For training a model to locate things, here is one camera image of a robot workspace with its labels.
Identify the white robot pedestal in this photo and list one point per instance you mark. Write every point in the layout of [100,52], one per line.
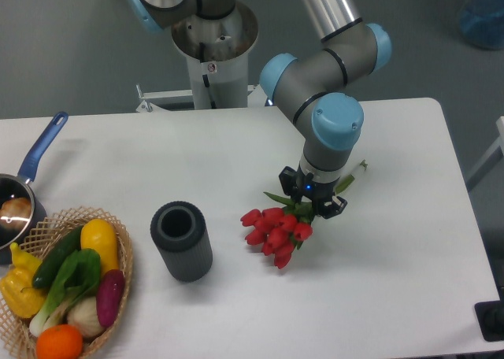
[217,57]

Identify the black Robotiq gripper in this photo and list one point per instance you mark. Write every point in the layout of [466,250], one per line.
[298,186]

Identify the white metal frame right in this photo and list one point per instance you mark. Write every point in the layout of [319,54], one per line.
[488,160]

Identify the purple eggplant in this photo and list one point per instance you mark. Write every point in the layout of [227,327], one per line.
[110,292]

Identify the black box at table edge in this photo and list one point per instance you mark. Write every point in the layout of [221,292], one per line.
[490,319]

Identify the blue translucent container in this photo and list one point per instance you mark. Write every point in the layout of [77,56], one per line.
[481,23]

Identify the green bok choy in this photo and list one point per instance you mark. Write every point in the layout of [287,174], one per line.
[78,277]

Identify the green cucumber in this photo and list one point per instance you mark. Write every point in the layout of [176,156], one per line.
[47,271]

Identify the orange fruit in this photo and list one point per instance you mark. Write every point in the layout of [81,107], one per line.
[61,341]

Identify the beige garlic bulb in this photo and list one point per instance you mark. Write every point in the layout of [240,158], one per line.
[84,317]

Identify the yellow squash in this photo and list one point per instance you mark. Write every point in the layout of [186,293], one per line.
[99,235]

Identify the brown bread roll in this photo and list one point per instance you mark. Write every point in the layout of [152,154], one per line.
[15,214]

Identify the red tulip bouquet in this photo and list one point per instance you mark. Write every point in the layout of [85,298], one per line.
[281,230]

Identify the dark grey ribbed vase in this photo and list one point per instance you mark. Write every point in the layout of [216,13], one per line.
[178,230]

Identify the yellow bell pepper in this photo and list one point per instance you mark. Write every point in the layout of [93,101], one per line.
[16,286]

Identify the blue handled saucepan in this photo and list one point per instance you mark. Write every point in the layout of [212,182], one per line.
[20,185]

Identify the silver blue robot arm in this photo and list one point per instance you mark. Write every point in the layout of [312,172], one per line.
[308,92]

